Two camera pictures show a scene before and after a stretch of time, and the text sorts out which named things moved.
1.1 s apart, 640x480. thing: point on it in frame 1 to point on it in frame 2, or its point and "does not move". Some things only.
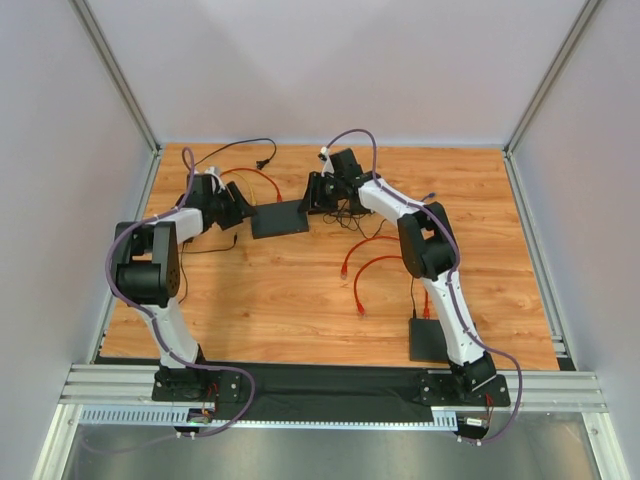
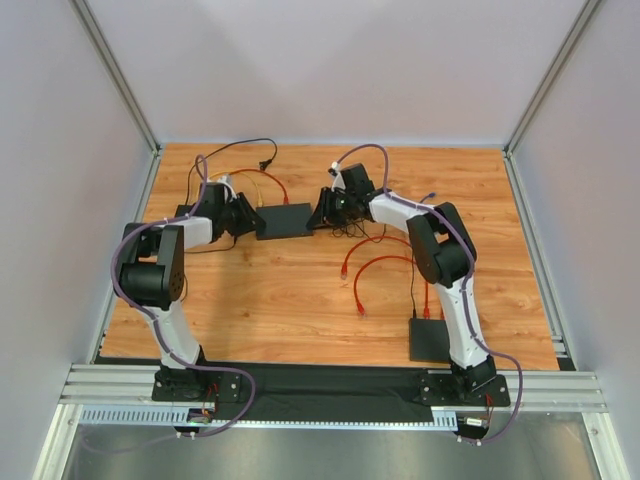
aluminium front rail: (131, 386) does not move
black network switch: (279, 218) does not move
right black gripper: (317, 191) to (327, 210)
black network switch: (428, 341) does not move
